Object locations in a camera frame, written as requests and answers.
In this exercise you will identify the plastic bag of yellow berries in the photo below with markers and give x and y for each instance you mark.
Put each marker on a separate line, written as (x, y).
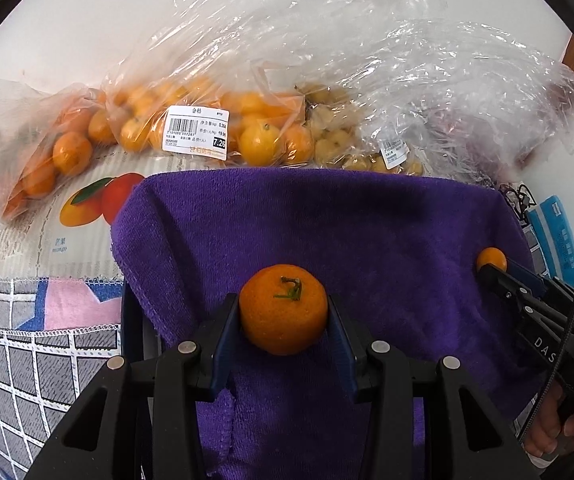
(332, 130)

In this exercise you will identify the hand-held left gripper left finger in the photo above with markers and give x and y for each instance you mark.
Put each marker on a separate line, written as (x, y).
(224, 340)

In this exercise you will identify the purple terry towel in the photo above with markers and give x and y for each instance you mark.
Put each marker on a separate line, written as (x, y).
(327, 230)

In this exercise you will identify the plastic bag of mandarins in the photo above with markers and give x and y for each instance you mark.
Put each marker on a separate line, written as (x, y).
(62, 152)

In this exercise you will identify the small orange kumquat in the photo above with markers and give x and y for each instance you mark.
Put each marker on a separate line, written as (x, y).
(491, 259)

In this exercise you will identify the plastic bag of kumquats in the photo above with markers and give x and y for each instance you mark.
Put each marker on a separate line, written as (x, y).
(202, 110)

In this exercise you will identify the blue packet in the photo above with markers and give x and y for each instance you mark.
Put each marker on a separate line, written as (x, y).
(557, 235)

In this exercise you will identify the mandarin with green stem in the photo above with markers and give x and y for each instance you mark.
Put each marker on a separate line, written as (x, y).
(282, 320)

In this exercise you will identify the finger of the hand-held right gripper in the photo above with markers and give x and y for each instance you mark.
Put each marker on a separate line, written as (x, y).
(502, 287)
(524, 272)

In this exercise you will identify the person's right hand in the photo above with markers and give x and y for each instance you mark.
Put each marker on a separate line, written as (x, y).
(549, 425)

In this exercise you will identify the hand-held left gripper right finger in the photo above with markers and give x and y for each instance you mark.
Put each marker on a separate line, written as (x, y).
(339, 340)

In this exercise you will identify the plastic bag of dark fruit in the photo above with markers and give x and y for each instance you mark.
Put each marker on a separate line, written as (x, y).
(492, 110)

